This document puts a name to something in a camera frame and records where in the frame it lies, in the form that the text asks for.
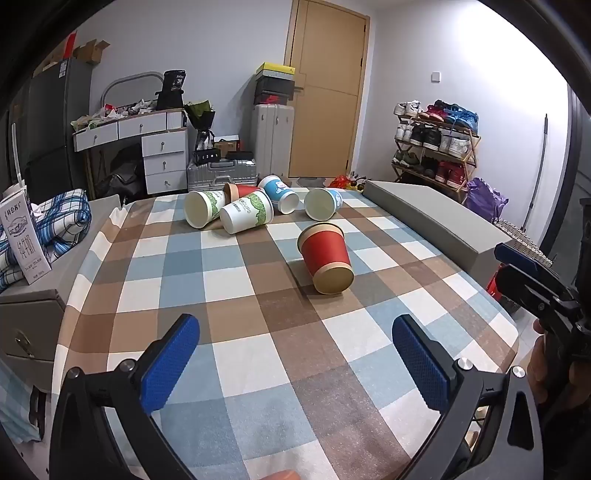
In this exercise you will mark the black rectangular box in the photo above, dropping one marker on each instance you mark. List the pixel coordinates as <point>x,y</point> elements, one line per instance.
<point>213,156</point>

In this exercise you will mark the red paper cup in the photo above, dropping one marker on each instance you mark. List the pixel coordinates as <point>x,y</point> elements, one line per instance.
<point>239,189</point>
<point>325,258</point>

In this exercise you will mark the person's right hand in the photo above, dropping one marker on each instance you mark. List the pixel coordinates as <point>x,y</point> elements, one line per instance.
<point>537,369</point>

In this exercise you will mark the flat silver suitcase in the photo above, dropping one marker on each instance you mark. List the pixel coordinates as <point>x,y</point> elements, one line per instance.
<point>221,174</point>

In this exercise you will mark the black paper bag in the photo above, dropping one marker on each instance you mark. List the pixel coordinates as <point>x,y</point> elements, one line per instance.
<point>171,90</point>

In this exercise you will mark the upright silver suitcase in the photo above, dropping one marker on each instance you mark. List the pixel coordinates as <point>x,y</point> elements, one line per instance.
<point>273,138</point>

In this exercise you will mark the checked tablecloth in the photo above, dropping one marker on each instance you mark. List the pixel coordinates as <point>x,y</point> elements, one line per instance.
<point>258,350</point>

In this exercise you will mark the wooden door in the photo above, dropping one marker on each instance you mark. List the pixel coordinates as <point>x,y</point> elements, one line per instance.
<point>325,87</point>

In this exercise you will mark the black wrapped flower bouquet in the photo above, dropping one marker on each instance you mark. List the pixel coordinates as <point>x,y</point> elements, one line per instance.
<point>201,121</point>

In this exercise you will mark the long grey box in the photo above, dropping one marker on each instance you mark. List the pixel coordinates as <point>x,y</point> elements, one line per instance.
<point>438,221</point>

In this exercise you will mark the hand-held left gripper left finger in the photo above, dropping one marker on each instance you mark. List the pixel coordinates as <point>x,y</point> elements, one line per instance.
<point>170,367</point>

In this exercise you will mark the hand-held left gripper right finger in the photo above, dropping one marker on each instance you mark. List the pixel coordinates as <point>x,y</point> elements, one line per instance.
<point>421,369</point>

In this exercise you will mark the purple plastic bag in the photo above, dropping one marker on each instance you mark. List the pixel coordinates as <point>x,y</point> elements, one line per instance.
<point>485,198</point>

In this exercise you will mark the grey arched mirror frame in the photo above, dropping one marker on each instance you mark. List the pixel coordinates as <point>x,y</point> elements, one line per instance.
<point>131,90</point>

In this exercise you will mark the white desk with drawers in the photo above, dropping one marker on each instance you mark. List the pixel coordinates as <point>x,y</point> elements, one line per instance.
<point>138,147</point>

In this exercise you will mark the blue plaid cloth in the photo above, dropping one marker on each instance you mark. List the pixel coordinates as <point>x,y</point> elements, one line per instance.
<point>51,230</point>

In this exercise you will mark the grey drawer cabinet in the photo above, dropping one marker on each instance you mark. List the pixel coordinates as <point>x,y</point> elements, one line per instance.
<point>32,314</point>

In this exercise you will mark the green patterned paper cup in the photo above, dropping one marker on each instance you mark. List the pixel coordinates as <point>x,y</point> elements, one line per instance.
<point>202,207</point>
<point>244,213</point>

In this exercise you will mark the dark grey refrigerator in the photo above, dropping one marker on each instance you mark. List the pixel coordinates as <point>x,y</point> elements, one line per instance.
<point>51,129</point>

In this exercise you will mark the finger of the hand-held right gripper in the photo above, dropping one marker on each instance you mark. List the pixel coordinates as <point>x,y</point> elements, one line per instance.
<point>526,288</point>
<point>521,256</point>

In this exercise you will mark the stack of shoe boxes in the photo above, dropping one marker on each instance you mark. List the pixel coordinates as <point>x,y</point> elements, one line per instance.
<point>274,85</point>

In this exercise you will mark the open cardboard box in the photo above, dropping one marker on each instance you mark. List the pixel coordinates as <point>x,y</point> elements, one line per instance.
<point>91,50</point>

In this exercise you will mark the wooden shoe rack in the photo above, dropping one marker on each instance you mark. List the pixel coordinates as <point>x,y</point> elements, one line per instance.
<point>436,147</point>

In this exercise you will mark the blue patterned paper cup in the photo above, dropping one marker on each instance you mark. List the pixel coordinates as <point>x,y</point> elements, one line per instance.
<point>279,194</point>
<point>322,203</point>

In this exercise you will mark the wicker basket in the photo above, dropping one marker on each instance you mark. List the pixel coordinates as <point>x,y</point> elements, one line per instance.
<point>526,240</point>

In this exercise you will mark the white milk carton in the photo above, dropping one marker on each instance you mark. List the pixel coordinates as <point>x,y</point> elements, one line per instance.
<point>21,237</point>

